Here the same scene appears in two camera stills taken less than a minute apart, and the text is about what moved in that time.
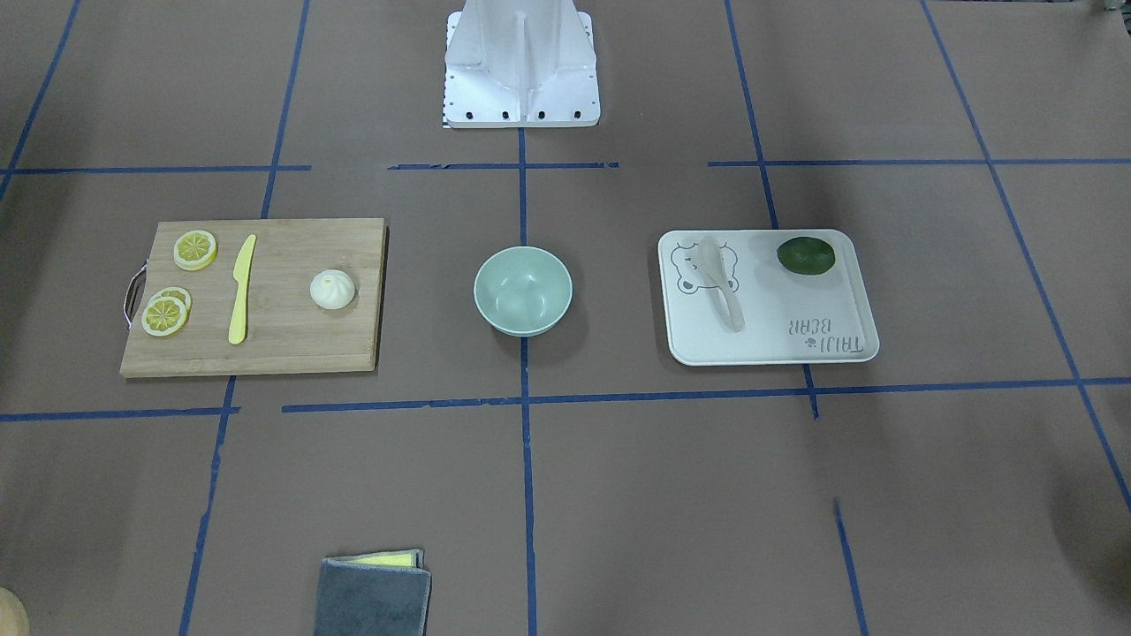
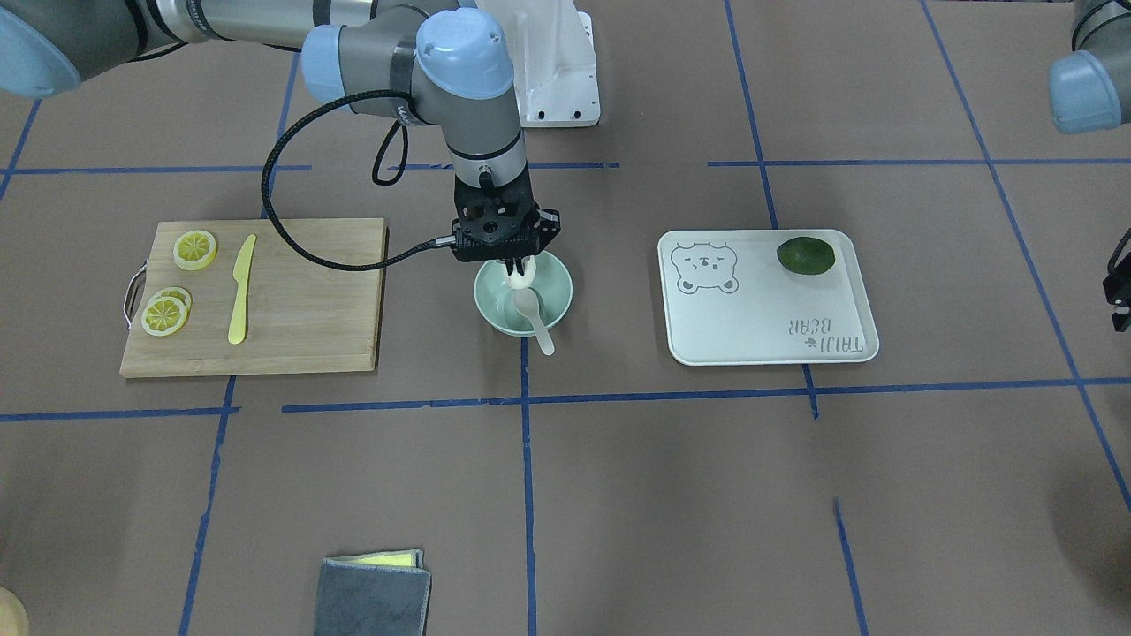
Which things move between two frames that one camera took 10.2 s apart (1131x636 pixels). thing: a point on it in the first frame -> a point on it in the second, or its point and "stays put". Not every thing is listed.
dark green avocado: x=806 y=255 stays put
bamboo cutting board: x=284 y=329 stays put
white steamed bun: x=332 y=289 -> x=515 y=280
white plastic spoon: x=713 y=265 -> x=527 y=303
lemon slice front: x=163 y=316 stays put
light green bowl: x=523 y=291 stays put
